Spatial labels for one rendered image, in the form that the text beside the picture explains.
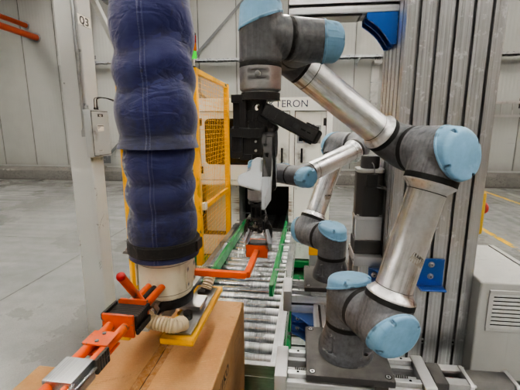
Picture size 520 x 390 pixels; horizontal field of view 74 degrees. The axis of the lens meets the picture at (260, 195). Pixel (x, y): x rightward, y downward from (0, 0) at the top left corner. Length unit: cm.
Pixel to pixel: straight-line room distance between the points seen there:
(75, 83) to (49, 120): 1036
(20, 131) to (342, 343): 1302
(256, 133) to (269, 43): 15
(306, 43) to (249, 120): 16
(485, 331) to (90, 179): 223
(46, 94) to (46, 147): 166
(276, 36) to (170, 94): 44
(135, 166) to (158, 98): 20
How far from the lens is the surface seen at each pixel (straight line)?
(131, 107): 100
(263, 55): 62
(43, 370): 207
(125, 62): 102
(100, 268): 267
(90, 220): 259
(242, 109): 63
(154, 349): 128
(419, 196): 83
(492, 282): 120
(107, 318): 97
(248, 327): 210
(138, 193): 103
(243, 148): 62
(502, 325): 126
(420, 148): 84
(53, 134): 1284
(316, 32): 67
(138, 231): 106
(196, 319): 115
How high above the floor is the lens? 166
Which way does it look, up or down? 11 degrees down
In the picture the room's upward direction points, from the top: straight up
